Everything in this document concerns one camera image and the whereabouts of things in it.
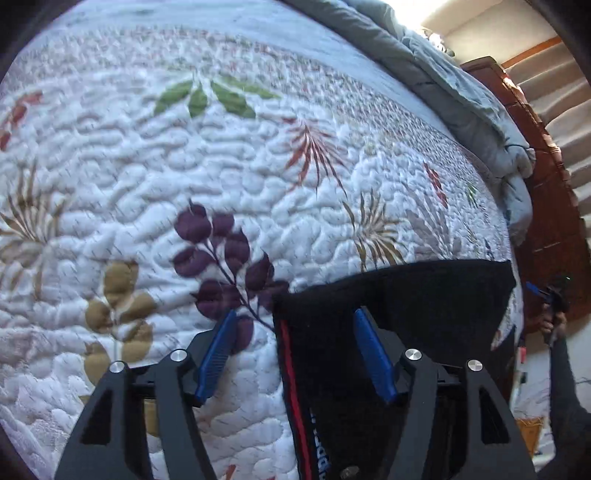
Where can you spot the grey rumpled duvet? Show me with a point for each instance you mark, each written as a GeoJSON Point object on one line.
{"type": "Point", "coordinates": [470, 111]}

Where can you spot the beige pleated curtain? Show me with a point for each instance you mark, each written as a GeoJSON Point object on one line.
{"type": "Point", "coordinates": [559, 93]}

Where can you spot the white floral quilted bedspread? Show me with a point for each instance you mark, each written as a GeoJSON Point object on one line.
{"type": "Point", "coordinates": [163, 159]}

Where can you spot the wooden bedside table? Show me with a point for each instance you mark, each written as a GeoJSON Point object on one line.
{"type": "Point", "coordinates": [531, 429]}

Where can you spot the black pants with red stripe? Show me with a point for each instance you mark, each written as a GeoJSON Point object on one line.
{"type": "Point", "coordinates": [450, 310]}

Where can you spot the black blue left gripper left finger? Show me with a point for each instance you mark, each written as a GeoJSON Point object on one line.
{"type": "Point", "coordinates": [109, 438]}

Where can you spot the dark sleeved right forearm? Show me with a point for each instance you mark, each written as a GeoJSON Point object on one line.
{"type": "Point", "coordinates": [569, 421]}

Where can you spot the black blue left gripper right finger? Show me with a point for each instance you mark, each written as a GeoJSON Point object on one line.
{"type": "Point", "coordinates": [444, 421]}

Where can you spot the person's right hand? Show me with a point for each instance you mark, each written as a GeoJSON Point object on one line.
{"type": "Point", "coordinates": [553, 326]}

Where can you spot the reddish brown wooden headboard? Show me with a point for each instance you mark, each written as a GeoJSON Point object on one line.
{"type": "Point", "coordinates": [555, 245]}

